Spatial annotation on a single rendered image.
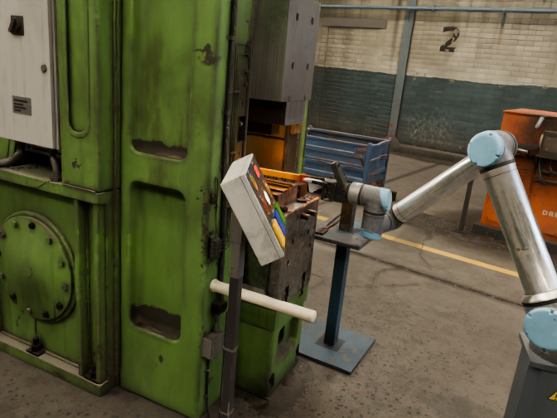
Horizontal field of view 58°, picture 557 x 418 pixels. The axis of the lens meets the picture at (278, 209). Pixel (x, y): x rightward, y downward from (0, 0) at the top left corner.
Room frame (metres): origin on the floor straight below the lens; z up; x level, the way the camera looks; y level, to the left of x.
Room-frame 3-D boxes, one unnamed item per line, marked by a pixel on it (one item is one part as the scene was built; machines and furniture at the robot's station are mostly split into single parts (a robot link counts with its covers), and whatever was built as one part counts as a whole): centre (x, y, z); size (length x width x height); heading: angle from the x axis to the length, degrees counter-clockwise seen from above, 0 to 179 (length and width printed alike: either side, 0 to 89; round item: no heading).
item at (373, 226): (1.98, -0.40, 0.91); 0.12 x 0.09 x 0.12; 138
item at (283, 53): (2.24, 0.14, 1.56); 0.42 x 0.39 x 0.40; 65
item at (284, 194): (2.20, 0.16, 0.96); 0.42 x 0.20 x 0.09; 65
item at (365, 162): (6.19, -0.63, 0.36); 1.20 x 0.80 x 0.72; 61
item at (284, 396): (2.09, -0.08, 0.01); 0.58 x 0.39 x 0.01; 155
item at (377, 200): (1.98, -0.39, 1.02); 0.12 x 0.09 x 0.10; 65
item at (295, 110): (2.20, 0.16, 1.32); 0.42 x 0.20 x 0.10; 65
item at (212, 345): (1.83, 0.22, 0.36); 0.09 x 0.07 x 0.12; 155
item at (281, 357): (2.25, 0.14, 0.23); 0.55 x 0.37 x 0.47; 65
